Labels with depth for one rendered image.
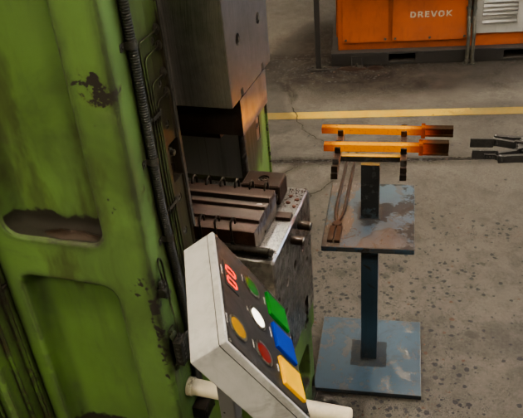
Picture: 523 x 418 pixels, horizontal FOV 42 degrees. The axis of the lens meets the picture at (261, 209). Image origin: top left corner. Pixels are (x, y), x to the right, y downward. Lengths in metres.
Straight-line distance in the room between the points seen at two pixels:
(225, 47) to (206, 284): 0.53
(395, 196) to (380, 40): 3.05
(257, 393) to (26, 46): 0.84
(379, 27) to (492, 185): 1.92
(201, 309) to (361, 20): 4.25
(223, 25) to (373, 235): 1.03
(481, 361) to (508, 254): 0.72
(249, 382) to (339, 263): 2.06
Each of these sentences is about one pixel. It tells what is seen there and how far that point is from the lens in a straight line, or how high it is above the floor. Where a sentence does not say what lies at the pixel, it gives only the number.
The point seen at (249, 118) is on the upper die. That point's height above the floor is 1.29.
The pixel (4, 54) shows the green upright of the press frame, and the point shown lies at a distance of 1.58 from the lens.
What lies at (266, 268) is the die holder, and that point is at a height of 0.89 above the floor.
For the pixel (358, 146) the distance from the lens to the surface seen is 2.26.
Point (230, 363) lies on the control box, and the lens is 1.25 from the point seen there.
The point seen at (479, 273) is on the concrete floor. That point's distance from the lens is 3.30.
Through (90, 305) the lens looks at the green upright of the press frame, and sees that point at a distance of 1.87.
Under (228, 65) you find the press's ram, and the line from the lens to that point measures 1.57.
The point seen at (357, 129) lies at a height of 0.96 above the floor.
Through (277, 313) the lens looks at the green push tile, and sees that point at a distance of 1.53.
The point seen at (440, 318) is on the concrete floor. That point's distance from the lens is 3.04.
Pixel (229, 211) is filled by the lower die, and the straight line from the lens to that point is 1.92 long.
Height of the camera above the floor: 2.04
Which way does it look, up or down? 33 degrees down
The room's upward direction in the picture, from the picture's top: 6 degrees counter-clockwise
